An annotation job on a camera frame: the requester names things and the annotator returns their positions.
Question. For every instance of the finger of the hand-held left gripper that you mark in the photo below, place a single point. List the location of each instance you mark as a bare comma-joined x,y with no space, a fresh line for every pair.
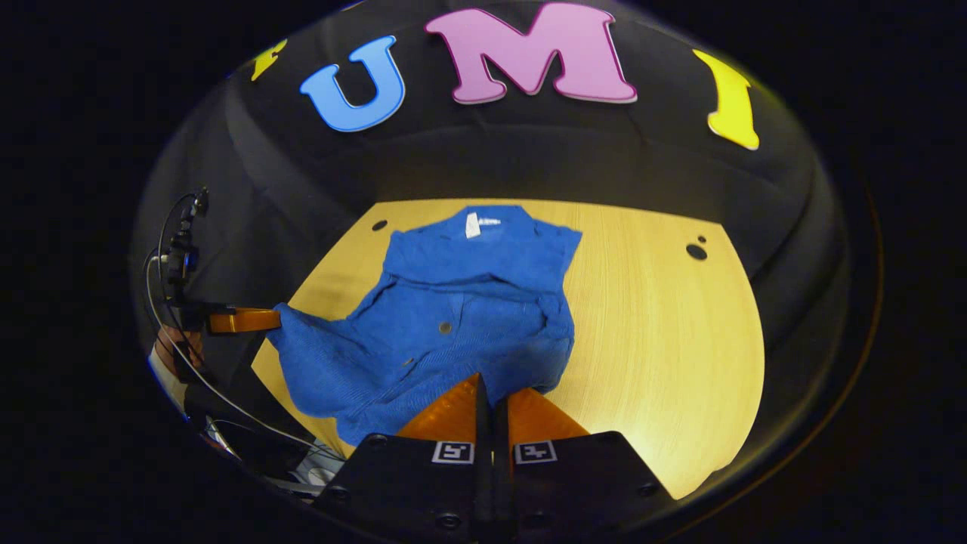
245,320

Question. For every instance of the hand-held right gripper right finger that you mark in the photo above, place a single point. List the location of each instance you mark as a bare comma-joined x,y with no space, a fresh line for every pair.
502,453

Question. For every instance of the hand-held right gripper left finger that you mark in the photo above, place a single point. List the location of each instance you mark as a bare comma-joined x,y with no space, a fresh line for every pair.
482,453

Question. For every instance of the blue knit cardigan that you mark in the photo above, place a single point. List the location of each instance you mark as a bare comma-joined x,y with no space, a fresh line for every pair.
453,302

